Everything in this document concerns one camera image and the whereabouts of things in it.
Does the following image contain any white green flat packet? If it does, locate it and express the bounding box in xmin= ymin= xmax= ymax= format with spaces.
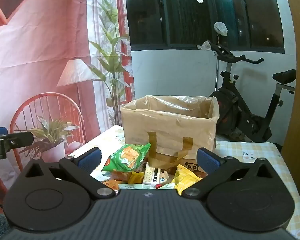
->
xmin=118 ymin=182 xmax=175 ymax=190

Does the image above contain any thin metal pole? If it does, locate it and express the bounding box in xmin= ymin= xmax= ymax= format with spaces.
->
xmin=216 ymin=34 xmax=220 ymax=90

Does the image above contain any white plastic bag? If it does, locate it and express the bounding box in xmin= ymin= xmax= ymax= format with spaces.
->
xmin=214 ymin=22 xmax=228 ymax=36

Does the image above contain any white crumpled cloth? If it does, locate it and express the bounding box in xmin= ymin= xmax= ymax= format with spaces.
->
xmin=196 ymin=40 xmax=212 ymax=51

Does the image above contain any large yellow snack packet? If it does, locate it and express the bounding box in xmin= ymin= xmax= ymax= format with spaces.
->
xmin=170 ymin=164 xmax=203 ymax=196

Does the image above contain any checked tablecloth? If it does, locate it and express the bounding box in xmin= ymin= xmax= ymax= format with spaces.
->
xmin=72 ymin=125 xmax=300 ymax=239

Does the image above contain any black exercise bike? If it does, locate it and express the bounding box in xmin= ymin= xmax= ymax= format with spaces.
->
xmin=209 ymin=41 xmax=297 ymax=143

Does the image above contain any small yellow snack packet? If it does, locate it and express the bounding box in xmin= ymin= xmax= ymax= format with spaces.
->
xmin=127 ymin=171 xmax=144 ymax=184

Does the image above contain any green chip bag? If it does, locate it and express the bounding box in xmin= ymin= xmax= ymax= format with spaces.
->
xmin=101 ymin=142 xmax=151 ymax=173

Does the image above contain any brown paper bag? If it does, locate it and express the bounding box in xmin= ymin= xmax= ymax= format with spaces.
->
xmin=120 ymin=95 xmax=220 ymax=167

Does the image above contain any white snack packet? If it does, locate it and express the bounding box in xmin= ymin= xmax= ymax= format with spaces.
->
xmin=142 ymin=162 xmax=169 ymax=188

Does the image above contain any dark window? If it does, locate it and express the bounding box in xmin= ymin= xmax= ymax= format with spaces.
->
xmin=125 ymin=0 xmax=285 ymax=54

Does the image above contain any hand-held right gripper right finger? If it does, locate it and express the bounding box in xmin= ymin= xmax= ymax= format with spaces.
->
xmin=181 ymin=147 xmax=278 ymax=200

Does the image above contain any wooden door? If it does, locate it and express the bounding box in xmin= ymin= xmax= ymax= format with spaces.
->
xmin=282 ymin=0 xmax=300 ymax=195

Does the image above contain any clear bread packet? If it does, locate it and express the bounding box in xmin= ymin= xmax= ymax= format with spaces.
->
xmin=184 ymin=162 xmax=208 ymax=178

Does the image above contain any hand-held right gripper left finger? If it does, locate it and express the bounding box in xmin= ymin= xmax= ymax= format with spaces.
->
xmin=21 ymin=147 xmax=116 ymax=200

